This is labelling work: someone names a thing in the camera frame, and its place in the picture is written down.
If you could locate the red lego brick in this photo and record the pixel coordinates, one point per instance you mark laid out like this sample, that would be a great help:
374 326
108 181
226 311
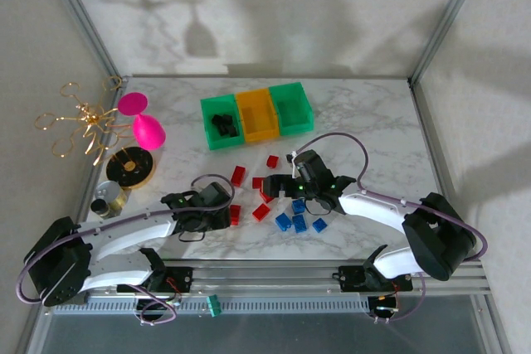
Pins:
261 211
238 176
235 215
257 182
265 198
272 161

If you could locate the yellow plastic bin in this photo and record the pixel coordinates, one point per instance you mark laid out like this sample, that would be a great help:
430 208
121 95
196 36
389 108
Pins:
257 122

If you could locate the black lego brick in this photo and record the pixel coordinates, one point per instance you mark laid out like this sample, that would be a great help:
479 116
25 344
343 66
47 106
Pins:
220 129
216 119
234 129
226 134
227 118

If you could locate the green plastic bin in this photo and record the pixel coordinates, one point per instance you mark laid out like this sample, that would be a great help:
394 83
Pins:
292 113
222 142

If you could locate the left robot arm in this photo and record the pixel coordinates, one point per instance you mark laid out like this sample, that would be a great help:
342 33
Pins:
124 225

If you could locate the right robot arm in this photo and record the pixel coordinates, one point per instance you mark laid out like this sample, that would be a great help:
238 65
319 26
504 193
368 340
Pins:
373 207

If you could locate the black and gold round base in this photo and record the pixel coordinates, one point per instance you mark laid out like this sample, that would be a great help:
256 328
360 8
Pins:
124 167

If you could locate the green terminal connector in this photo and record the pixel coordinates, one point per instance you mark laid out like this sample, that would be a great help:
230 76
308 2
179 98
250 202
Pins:
214 305

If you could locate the silver and gold can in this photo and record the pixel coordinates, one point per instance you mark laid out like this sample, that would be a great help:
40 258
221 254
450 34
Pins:
108 192

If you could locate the small black-capped jar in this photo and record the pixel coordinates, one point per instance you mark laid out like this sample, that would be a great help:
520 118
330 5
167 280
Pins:
99 207

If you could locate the pink plastic goblet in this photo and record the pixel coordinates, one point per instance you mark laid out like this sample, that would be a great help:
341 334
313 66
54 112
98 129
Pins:
149 132

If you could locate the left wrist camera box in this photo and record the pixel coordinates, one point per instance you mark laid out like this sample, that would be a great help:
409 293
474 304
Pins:
213 195

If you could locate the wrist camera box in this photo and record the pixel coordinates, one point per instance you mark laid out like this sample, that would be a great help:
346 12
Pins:
311 165
213 195

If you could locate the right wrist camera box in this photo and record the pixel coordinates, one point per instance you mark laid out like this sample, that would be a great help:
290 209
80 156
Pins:
311 165

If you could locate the aluminium mounting rail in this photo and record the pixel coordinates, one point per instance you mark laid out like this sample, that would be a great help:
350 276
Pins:
269 279

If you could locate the aluminium side rail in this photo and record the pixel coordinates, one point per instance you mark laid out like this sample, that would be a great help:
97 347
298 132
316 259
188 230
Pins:
85 200
443 171

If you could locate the aluminium frame leg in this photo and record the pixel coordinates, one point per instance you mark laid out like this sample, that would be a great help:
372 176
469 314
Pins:
31 329
491 329

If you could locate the aluminium frame post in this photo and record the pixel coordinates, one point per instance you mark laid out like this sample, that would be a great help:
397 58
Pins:
86 22
448 18

